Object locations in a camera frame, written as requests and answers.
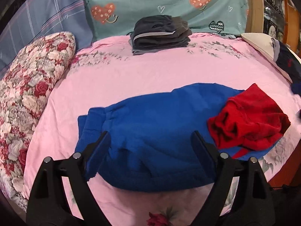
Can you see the wooden headboard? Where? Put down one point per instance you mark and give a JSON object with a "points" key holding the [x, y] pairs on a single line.
{"points": [[255, 7]]}

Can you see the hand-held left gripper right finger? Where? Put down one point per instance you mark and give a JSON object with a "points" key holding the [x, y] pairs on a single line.
{"points": [[204, 153]]}

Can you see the folded dark striped-band pants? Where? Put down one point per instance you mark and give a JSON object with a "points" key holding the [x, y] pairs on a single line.
{"points": [[160, 31]]}

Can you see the glass display cabinet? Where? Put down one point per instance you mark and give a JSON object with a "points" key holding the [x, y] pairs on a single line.
{"points": [[279, 14]]}

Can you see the folded grey garment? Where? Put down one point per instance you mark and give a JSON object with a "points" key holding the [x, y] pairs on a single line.
{"points": [[155, 50]]}

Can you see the cream pillow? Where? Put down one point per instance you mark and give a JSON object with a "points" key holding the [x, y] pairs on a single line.
{"points": [[261, 43]]}

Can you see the navy garment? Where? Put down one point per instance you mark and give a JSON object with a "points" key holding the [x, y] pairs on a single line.
{"points": [[288, 62]]}

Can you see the pink floral bed sheet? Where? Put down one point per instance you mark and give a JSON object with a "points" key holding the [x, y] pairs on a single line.
{"points": [[145, 70]]}

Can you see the red floral quilt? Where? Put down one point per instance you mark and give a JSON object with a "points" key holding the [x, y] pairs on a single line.
{"points": [[30, 89]]}

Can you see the blue and red pants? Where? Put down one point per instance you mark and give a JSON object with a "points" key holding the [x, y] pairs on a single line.
{"points": [[164, 127]]}

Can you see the blue-grey plaid pillow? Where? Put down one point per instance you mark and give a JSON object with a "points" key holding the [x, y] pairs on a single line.
{"points": [[47, 18]]}

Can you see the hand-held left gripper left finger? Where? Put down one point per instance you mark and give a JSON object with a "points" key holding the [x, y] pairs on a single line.
{"points": [[98, 154]]}

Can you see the teal heart print pillow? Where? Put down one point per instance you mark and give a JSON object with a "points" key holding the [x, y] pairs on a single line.
{"points": [[150, 2]]}

